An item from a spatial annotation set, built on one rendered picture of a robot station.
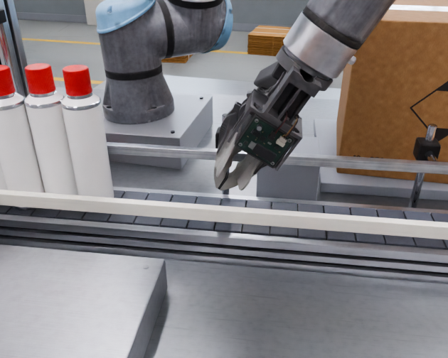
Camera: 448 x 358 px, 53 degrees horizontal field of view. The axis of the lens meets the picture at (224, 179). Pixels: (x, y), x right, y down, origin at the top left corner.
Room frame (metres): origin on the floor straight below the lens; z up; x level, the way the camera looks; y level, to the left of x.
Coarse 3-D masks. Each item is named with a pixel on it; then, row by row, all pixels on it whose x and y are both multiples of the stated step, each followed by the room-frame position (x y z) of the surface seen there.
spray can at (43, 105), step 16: (32, 64) 0.60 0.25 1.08; (48, 64) 0.60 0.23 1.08; (32, 80) 0.57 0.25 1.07; (48, 80) 0.58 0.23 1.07; (32, 96) 0.57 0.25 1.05; (48, 96) 0.57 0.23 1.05; (32, 112) 0.56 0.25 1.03; (48, 112) 0.56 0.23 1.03; (32, 128) 0.57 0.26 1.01; (48, 128) 0.56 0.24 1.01; (64, 128) 0.58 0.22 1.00; (48, 144) 0.56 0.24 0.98; (64, 144) 0.57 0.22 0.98; (48, 160) 0.56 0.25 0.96; (64, 160) 0.57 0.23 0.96; (48, 176) 0.56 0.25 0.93; (64, 176) 0.57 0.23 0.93; (48, 192) 0.56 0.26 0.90; (64, 192) 0.56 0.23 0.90
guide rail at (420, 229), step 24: (0, 192) 0.55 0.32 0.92; (24, 192) 0.55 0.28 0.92; (168, 216) 0.51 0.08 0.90; (192, 216) 0.51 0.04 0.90; (216, 216) 0.50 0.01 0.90; (240, 216) 0.50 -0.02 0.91; (264, 216) 0.49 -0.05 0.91; (288, 216) 0.49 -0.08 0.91; (312, 216) 0.49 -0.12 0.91; (336, 216) 0.49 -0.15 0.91; (360, 216) 0.49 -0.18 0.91
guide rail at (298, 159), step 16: (112, 144) 0.61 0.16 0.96; (128, 144) 0.61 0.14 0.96; (144, 144) 0.61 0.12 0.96; (240, 160) 0.58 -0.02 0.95; (288, 160) 0.57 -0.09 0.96; (304, 160) 0.57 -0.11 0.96; (320, 160) 0.56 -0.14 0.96; (336, 160) 0.56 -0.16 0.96; (352, 160) 0.56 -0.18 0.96; (368, 160) 0.56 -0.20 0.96; (384, 160) 0.56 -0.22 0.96; (400, 160) 0.56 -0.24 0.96
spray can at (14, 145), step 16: (0, 80) 0.56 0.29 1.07; (0, 96) 0.56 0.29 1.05; (16, 96) 0.58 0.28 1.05; (0, 112) 0.55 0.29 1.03; (16, 112) 0.56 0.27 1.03; (0, 128) 0.55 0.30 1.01; (16, 128) 0.56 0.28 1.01; (0, 144) 0.55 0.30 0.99; (16, 144) 0.56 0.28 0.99; (32, 144) 0.58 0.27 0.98; (0, 160) 0.56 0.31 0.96; (16, 160) 0.55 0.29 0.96; (32, 160) 0.57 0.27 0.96; (16, 176) 0.55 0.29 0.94; (32, 176) 0.56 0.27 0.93; (16, 208) 0.55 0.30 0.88; (32, 208) 0.56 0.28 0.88
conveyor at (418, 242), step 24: (120, 192) 0.60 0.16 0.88; (144, 192) 0.60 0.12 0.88; (48, 216) 0.54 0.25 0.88; (72, 216) 0.54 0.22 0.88; (96, 216) 0.54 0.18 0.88; (120, 216) 0.54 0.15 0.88; (144, 216) 0.54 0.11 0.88; (384, 216) 0.54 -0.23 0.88; (408, 216) 0.54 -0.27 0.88; (432, 216) 0.54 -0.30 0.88; (336, 240) 0.48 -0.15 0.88; (360, 240) 0.48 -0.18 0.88; (384, 240) 0.49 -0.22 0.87; (408, 240) 0.48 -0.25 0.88; (432, 240) 0.48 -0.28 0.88
